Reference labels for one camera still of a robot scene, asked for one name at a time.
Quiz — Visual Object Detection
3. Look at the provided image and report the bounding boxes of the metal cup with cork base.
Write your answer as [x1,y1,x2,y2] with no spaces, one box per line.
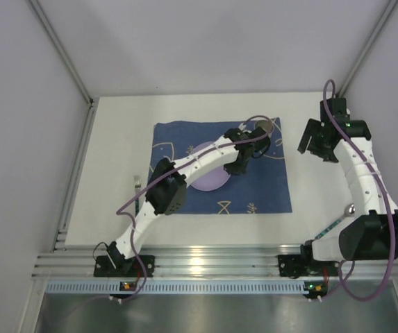
[254,119,274,137]

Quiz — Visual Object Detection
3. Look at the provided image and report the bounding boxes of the blue fish-print cloth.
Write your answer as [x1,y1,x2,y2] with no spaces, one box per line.
[148,118,292,214]

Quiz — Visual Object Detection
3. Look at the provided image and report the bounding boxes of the purple bowl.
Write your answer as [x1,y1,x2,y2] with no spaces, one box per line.
[186,142,233,193]

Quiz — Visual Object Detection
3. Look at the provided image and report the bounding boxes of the teal-handled spoon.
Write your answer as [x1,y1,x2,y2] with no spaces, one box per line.
[314,203,355,240]

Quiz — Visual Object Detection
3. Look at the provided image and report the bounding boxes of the teal-handled fork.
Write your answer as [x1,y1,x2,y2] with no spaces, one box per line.
[133,174,142,216]

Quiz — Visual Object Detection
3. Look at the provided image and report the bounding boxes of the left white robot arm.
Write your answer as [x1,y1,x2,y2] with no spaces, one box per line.
[107,127,271,266]

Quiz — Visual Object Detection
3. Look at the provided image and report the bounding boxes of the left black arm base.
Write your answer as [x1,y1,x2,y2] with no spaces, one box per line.
[93,241,155,278]

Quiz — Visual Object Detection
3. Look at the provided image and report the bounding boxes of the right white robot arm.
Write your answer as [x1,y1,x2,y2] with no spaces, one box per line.
[298,98,398,262]

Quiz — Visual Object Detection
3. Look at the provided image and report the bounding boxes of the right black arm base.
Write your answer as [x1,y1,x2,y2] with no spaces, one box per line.
[277,243,338,279]

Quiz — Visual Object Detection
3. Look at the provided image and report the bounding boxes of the right aluminium frame post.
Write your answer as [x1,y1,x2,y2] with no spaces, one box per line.
[336,0,398,97]

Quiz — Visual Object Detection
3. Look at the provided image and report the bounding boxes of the aluminium frame post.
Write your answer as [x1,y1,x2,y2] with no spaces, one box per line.
[336,0,398,97]
[28,0,95,105]

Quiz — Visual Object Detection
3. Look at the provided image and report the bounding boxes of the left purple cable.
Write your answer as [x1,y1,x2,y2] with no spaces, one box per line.
[115,114,272,306]

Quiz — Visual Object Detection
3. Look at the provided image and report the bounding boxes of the aluminium mounting rail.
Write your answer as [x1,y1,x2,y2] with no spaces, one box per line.
[31,227,398,278]

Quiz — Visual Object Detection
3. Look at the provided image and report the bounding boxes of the left aluminium frame post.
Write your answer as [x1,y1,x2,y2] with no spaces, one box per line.
[28,0,95,105]

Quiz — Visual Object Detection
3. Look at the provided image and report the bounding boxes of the perforated cable duct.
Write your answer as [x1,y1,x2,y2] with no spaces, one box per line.
[46,280,327,296]

